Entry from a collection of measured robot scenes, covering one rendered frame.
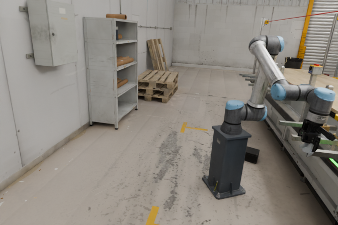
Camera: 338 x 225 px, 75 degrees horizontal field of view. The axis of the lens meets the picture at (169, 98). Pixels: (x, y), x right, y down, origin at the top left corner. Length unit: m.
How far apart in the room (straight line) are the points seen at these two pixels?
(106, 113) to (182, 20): 6.55
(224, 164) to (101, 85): 1.99
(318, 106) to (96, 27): 2.63
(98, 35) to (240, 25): 6.79
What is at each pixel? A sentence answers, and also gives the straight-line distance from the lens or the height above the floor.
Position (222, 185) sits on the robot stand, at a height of 0.12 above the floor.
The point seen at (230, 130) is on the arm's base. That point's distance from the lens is 2.00.
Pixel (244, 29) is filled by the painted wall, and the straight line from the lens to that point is 9.18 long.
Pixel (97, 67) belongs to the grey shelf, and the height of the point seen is 0.91.
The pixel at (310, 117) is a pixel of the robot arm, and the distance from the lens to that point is 1.35.
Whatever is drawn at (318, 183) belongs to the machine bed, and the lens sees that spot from 2.56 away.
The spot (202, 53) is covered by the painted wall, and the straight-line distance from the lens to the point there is 9.18.
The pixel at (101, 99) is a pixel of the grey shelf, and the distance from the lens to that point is 3.30.
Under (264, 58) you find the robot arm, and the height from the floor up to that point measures 1.30.
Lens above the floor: 1.45
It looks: 17 degrees down
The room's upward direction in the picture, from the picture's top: 3 degrees clockwise
